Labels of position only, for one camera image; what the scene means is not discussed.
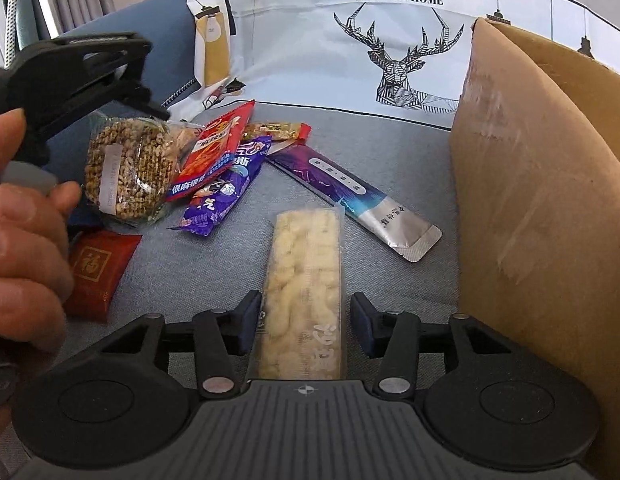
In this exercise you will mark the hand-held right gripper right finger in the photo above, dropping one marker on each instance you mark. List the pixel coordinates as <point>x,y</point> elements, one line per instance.
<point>362,324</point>

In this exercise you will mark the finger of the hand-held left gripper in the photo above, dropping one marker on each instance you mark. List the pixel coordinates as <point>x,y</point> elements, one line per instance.
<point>114,92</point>
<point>99,52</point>

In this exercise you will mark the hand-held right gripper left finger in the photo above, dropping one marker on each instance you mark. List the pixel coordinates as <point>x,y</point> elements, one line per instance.
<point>250,322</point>

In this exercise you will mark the round peanut brittle packet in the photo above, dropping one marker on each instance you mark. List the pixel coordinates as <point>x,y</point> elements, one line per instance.
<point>129,165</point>

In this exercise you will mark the pale puffed rice bar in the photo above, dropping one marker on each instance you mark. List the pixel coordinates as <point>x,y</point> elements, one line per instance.
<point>302,270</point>

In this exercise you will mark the purple snack packet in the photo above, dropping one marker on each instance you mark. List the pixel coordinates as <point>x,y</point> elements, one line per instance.
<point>224,190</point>

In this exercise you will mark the clear yellow-red biscuit packet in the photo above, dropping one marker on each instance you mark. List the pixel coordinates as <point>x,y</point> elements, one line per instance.
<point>275,131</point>

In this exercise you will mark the cardboard box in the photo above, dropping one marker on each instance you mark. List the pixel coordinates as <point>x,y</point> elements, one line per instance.
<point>540,185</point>

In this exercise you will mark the person's left hand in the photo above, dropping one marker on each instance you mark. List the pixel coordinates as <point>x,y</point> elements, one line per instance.
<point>24,260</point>

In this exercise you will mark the blue fabric cushion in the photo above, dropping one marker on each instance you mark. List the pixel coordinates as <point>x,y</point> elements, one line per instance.
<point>400,290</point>

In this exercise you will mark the clear tan snack packet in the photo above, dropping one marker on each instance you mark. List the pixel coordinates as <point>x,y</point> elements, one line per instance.
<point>183,139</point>

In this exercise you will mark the red snack packet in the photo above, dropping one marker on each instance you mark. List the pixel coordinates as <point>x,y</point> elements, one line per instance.
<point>214,145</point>

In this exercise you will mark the dark blue snack packet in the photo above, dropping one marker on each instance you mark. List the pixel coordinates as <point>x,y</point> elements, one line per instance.
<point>85,217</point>

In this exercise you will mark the purple silver long sachet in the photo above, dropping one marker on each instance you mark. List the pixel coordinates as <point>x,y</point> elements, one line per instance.
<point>350,195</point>

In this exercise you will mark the dark red square packet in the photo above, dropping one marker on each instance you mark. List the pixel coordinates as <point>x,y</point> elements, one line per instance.
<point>97,270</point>

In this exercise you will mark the grey deer-print tablecloth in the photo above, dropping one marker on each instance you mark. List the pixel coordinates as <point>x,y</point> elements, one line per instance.
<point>300,50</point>

